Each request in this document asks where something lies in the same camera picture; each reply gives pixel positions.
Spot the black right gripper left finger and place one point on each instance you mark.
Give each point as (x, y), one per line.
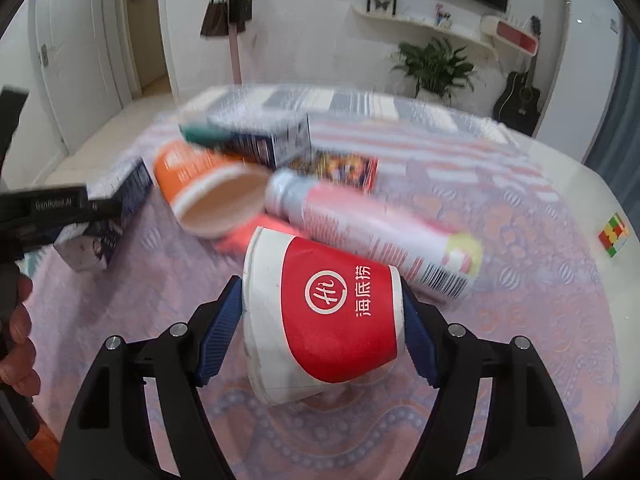
(108, 434)

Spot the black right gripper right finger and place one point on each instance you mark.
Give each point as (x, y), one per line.
(527, 434)

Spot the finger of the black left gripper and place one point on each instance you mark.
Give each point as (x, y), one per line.
(63, 203)
(28, 236)

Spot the orange paper cup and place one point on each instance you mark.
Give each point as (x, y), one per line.
(209, 193)

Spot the pink white spray can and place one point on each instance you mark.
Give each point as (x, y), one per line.
(442, 264)

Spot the red white paper cup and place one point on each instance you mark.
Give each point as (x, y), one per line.
(315, 317)

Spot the blue white milk carton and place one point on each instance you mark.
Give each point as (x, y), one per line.
(270, 137)

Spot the teal green packet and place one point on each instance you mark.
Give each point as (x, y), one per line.
(204, 134)

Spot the pink tissue packet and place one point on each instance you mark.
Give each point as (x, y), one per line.
(236, 241)

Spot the white room door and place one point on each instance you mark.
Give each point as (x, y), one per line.
(75, 67)

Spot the person's left hand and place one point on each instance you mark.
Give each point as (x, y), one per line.
(17, 368)

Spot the orange chair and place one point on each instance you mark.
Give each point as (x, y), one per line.
(27, 452)

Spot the patterned purple table cloth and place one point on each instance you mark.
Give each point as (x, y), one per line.
(538, 278)

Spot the rubik's cube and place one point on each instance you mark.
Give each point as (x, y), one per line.
(614, 235)

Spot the brown hanging handbag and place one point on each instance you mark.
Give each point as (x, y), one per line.
(215, 21)

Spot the black hanging handbag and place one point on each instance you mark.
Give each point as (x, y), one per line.
(240, 13)

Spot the pink coat stand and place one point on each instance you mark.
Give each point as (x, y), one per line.
(235, 59)

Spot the striped grey white mat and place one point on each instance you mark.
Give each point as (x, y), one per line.
(323, 101)

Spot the colourful snack packet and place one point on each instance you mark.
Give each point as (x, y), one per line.
(348, 169)

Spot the black acoustic guitar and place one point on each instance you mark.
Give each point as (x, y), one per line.
(517, 107)

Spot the white refrigerator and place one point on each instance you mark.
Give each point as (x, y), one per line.
(584, 78)

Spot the green potted plant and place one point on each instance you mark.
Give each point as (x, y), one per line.
(437, 68)

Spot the framed butterfly picture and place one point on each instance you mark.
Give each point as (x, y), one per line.
(383, 7)

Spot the small figurine on shelf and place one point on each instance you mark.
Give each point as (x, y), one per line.
(442, 17)

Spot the white curved wall shelf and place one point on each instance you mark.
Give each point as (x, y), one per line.
(469, 35)

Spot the red white wall box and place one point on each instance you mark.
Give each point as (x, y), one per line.
(514, 37)

